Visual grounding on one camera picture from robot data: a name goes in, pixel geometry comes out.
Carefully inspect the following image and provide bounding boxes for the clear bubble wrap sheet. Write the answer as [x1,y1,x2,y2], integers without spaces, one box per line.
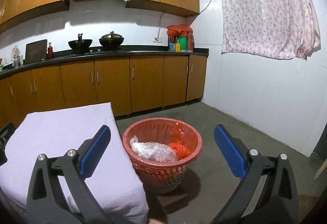
[129,135,178,162]

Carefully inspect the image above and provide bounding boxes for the pink floral hanging cloth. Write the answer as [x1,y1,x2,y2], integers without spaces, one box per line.
[222,0,320,60]

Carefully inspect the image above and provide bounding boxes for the black lidded wok right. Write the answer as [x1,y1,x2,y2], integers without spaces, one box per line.
[99,31,124,51]

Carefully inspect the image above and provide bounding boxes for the colourful boxes on counter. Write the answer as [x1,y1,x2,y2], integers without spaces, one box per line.
[168,34,195,52]

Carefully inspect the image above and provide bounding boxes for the orange plastic bag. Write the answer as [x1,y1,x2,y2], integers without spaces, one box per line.
[168,142,192,160]

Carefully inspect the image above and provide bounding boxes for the white tablecloth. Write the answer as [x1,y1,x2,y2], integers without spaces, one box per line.
[1,103,149,223]

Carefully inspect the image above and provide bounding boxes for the glass jar with bag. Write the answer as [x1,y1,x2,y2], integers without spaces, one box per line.
[12,45,23,68]

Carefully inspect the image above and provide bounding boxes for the red plastic trash basket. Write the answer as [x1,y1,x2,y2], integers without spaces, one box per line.
[122,118,202,194]

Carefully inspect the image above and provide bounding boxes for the black countertop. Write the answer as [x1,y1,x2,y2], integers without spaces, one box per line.
[1,47,209,78]

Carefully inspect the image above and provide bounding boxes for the red bottle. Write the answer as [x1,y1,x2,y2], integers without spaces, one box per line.
[47,42,54,59]

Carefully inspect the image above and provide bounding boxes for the dark cutting board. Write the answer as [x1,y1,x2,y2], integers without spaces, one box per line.
[25,39,48,64]

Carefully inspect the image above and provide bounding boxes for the orange bag on countertop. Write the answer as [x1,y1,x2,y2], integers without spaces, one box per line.
[167,25,193,36]

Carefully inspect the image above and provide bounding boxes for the dark wooden stool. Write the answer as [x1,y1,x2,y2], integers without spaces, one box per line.
[153,186,189,215]

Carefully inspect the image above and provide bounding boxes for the black wok left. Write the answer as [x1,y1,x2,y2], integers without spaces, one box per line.
[68,33,93,54]

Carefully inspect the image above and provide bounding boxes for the lower wooden cabinets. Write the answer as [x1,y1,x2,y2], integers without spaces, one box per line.
[1,54,207,126]

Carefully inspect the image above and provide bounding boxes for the white power cable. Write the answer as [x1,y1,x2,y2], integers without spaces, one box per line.
[153,0,219,42]

